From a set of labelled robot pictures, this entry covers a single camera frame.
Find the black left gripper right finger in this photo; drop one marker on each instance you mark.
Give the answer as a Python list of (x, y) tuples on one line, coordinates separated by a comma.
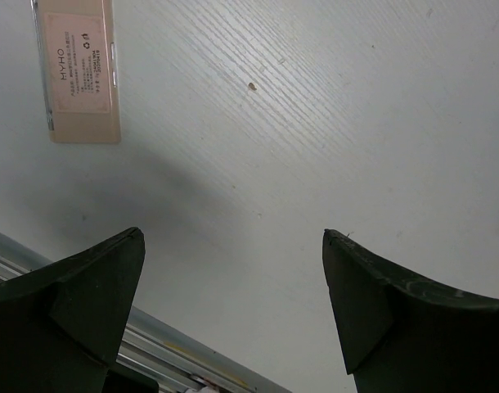
[(400, 331)]

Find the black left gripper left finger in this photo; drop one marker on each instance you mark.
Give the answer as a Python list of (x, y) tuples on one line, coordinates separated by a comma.
[(61, 326)]

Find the pink blush palette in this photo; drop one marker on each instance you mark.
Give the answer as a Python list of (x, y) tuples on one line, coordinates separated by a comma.
[(79, 72)]

